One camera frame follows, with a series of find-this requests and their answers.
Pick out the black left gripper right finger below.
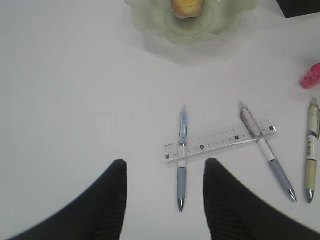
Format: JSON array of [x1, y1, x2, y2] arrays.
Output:
[[203, 158, 320, 240]]

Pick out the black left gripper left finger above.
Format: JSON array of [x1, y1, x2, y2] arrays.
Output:
[[14, 159, 128, 240]]

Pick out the bread roll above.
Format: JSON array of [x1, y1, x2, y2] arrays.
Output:
[[170, 0, 205, 19]]

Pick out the light blue click pen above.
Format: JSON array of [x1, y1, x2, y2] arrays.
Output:
[[177, 106, 188, 213]]

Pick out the grey click pen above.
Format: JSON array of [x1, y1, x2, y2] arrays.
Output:
[[239, 102, 297, 203]]

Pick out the beige click pen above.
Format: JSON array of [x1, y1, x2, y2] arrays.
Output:
[[305, 98, 320, 204]]

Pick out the pale green wavy glass plate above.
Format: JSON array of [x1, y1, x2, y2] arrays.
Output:
[[125, 0, 258, 45]]

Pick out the black mesh pen holder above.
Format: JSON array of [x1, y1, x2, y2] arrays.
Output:
[[277, 0, 320, 19]]

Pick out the clear plastic ruler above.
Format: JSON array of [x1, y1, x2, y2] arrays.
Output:
[[162, 117, 277, 163]]

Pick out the pink correction tape dispenser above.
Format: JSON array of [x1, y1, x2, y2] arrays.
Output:
[[300, 63, 320, 89]]

